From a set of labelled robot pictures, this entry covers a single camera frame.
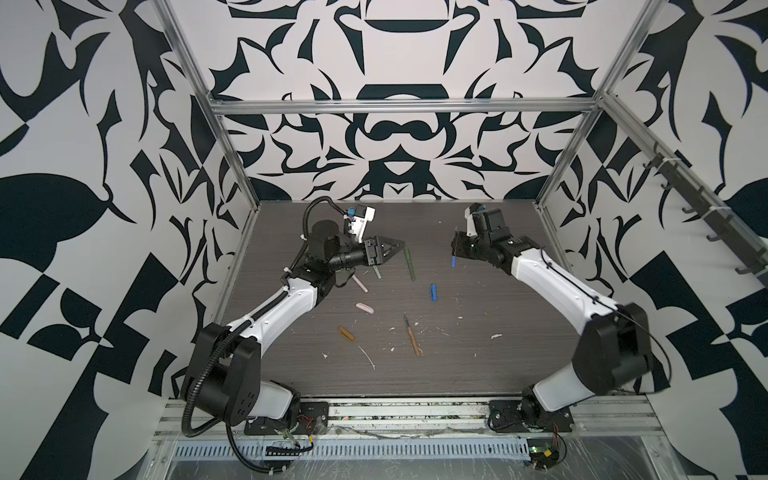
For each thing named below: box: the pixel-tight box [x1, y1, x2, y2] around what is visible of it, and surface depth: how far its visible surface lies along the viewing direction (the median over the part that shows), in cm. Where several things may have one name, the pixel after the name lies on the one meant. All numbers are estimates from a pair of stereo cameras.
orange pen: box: [403, 314, 423, 356], surface depth 88 cm
